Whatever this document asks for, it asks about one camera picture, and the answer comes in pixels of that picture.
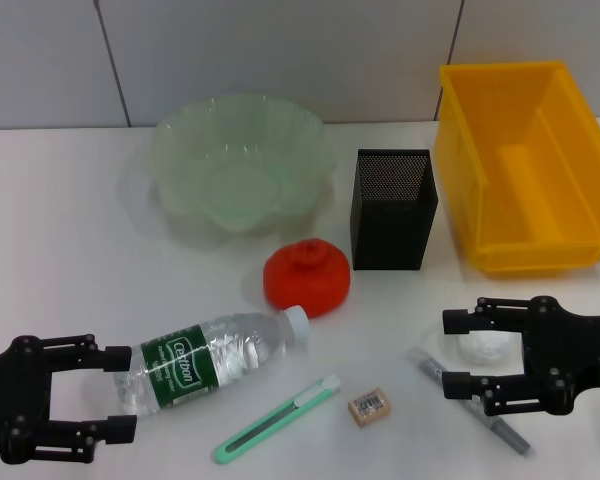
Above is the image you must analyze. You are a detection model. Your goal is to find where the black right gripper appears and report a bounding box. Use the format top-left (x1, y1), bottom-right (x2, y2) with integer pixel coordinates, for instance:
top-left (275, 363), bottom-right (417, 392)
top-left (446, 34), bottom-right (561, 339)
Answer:
top-left (442, 294), bottom-right (600, 418)

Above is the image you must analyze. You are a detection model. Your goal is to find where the white paper ball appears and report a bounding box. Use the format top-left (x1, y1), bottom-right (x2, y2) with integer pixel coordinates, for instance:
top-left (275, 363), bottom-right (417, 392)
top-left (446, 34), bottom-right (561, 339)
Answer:
top-left (452, 332), bottom-right (524, 369)

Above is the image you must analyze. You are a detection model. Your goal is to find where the black mesh pen holder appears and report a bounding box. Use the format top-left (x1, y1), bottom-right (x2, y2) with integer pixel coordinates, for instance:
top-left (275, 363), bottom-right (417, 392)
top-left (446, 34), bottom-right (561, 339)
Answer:
top-left (349, 148), bottom-right (440, 272)

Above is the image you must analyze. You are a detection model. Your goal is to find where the mint green utility knife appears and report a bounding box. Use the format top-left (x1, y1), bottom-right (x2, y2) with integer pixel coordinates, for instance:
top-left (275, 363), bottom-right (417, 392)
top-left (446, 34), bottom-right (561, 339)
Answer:
top-left (213, 374), bottom-right (342, 466)

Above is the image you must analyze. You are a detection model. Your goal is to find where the clear green-label water bottle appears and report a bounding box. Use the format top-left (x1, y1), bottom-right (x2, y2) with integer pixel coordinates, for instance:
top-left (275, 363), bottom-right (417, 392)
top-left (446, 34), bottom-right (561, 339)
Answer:
top-left (113, 305), bottom-right (311, 419)

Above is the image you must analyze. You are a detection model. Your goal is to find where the red-orange toy orange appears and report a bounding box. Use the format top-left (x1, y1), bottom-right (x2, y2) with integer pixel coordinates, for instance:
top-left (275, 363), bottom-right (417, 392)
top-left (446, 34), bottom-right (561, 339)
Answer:
top-left (262, 238), bottom-right (352, 320)

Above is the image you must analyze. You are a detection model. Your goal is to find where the beige barcode eraser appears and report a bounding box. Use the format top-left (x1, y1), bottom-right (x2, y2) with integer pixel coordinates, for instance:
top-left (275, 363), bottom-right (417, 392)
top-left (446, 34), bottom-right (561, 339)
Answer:
top-left (346, 385), bottom-right (395, 427)

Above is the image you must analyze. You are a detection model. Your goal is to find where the grey marker pen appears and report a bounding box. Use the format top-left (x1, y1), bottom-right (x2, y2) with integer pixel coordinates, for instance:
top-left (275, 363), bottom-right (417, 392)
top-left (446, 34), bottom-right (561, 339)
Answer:
top-left (407, 346), bottom-right (534, 456)

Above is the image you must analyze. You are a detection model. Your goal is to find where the yellow plastic bin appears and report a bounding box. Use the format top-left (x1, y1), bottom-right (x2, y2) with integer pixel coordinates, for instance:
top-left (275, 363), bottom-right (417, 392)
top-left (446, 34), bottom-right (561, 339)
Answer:
top-left (432, 59), bottom-right (600, 279)

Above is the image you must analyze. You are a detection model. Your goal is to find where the translucent green fruit bowl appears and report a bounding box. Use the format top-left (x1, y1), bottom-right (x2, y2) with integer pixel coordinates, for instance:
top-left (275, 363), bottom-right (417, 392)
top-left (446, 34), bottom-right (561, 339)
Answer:
top-left (122, 93), bottom-right (340, 251)

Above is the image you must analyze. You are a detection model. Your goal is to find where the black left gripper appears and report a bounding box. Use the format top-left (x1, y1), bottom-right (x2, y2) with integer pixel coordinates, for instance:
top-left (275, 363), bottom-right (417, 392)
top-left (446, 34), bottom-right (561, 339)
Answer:
top-left (0, 333), bottom-right (139, 465)

